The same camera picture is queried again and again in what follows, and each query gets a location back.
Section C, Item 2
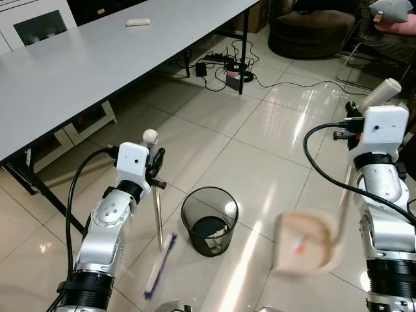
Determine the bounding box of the beige broom with purple bristles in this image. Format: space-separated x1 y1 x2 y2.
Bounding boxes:
142 129 178 301

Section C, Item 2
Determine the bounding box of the beige long-handled dustpan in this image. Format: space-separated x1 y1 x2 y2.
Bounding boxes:
272 78 402 278

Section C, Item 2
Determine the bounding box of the black mesh waste bin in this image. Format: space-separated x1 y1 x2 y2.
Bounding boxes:
181 187 240 258

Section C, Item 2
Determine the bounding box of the low white cabinet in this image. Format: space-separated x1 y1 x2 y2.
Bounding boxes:
29 99 118 175

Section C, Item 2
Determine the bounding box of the dark brown round sofa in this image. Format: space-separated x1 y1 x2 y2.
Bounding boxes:
267 0 359 60

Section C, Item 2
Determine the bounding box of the pink pillow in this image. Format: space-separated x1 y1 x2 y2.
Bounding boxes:
376 13 416 37

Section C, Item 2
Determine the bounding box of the grey pillow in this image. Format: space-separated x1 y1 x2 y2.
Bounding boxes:
369 0 415 21

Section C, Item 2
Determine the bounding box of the grey table with black legs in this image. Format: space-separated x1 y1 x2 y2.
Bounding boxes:
0 0 261 235

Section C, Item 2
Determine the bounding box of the brown cardboard box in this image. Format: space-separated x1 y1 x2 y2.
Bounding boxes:
246 0 271 34

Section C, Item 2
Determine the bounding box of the white cabinet with glass door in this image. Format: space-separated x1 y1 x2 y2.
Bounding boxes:
0 0 79 55

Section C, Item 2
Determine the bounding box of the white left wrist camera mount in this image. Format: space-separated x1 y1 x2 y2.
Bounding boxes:
115 141 152 190

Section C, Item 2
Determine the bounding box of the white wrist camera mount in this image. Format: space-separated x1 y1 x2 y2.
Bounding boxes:
352 105 410 161
115 141 152 190

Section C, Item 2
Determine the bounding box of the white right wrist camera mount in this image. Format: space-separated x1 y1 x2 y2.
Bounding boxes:
352 105 410 161

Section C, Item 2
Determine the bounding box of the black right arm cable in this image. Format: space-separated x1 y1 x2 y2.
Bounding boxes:
303 117 416 226

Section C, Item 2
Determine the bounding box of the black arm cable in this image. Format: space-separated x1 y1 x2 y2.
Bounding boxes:
63 147 122 291
303 117 416 226

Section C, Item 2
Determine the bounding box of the dark chair with metal frame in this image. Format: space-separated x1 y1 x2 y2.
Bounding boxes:
335 19 416 92

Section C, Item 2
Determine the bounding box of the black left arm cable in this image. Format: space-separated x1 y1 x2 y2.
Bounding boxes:
63 147 122 291

